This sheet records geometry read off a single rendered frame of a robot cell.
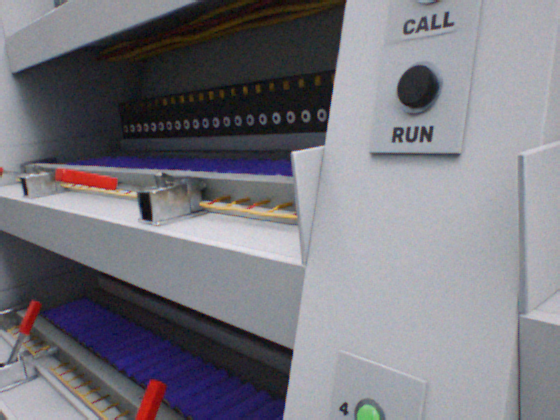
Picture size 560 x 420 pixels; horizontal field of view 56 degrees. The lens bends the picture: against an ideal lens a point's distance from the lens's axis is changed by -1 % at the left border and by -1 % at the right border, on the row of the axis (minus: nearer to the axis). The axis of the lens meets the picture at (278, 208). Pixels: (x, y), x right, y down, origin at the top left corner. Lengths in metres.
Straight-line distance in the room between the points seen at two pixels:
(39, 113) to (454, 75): 0.67
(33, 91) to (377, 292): 0.66
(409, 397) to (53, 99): 0.70
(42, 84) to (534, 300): 0.72
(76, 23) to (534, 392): 0.51
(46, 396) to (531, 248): 0.51
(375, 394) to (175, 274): 0.17
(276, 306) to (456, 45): 0.14
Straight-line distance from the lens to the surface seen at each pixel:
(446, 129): 0.20
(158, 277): 0.36
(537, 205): 0.18
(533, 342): 0.19
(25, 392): 0.62
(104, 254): 0.43
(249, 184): 0.35
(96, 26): 0.54
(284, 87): 0.51
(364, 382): 0.21
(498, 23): 0.21
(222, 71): 0.69
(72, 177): 0.34
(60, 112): 0.82
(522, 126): 0.19
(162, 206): 0.36
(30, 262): 0.82
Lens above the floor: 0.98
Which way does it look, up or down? 2 degrees up
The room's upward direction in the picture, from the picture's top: 9 degrees clockwise
